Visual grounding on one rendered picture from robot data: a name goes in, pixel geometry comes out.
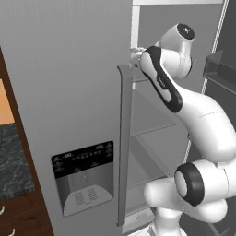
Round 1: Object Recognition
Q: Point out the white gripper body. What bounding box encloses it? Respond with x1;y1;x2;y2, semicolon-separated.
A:
129;47;146;67

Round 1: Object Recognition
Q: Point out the grey fridge door with dispenser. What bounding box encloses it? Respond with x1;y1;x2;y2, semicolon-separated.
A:
0;0;134;236

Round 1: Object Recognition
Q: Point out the dark fridge door bin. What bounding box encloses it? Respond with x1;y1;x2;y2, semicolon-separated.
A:
202;50;236;97

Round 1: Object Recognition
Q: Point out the glass fridge shelf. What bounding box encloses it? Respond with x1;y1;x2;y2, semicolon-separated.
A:
127;123;190;183

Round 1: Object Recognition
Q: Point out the dark grey fridge door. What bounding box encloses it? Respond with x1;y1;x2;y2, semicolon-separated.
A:
201;0;236;236

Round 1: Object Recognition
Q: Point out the brown wooden cabinet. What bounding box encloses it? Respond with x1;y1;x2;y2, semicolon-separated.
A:
0;45;55;236

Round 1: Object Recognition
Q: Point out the brown wooden drawer front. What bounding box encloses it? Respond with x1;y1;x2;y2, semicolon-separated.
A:
0;191;41;219
0;214;53;236

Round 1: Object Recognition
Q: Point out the grey fridge door handle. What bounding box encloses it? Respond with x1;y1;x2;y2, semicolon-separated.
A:
116;64;135;228

